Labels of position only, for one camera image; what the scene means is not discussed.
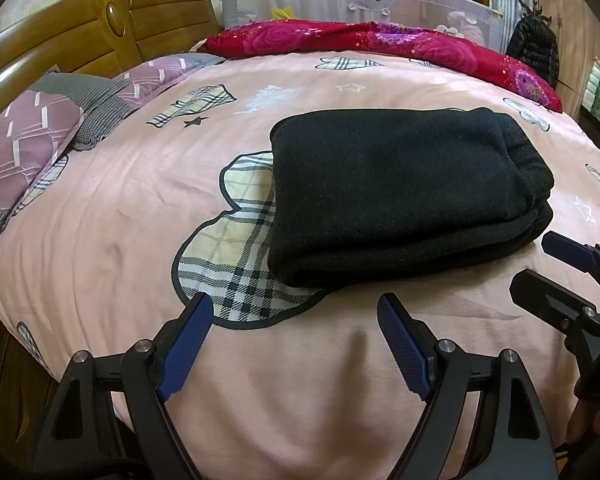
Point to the black padded jacket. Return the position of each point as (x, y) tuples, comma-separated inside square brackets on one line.
[(532, 45)]

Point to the purple and grey pillow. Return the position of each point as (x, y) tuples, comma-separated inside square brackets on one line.
[(25, 135), (165, 70)]

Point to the pink plaid-print duvet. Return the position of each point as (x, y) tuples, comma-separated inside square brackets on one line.
[(130, 185)]

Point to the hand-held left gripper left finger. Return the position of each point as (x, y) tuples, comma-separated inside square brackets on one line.
[(190, 340)]

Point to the yellow toy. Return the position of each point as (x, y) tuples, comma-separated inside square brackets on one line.
[(281, 12)]

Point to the black pants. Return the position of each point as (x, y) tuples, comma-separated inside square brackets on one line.
[(390, 190)]

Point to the red floral blanket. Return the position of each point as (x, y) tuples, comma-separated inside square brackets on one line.
[(380, 40)]

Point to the person's right hand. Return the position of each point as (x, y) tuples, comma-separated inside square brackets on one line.
[(582, 420)]

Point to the wooden headboard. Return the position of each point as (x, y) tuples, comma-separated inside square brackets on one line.
[(80, 30)]

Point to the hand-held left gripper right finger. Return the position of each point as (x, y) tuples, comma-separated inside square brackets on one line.
[(402, 345)]

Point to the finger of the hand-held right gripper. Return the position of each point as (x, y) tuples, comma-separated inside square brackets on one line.
[(567, 250), (540, 290)]

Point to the wooden wardrobe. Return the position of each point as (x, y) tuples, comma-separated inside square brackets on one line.
[(575, 20)]

